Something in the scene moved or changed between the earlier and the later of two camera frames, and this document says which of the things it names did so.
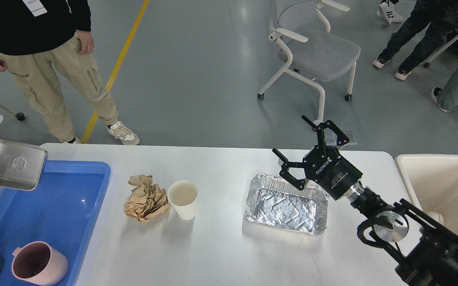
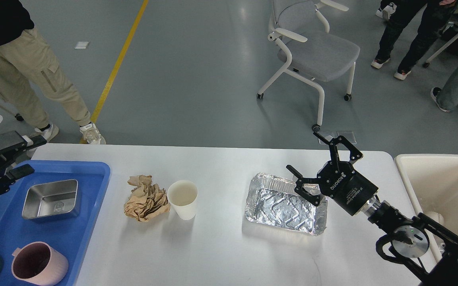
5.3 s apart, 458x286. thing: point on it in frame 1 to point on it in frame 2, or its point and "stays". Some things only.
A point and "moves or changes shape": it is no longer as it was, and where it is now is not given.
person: [34, 39] to [7, 53]
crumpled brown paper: [146, 200] stays
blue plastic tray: [61, 210] stays
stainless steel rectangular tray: [11, 164] moves or changes shape
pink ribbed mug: [39, 263] stays
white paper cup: [183, 194] stays
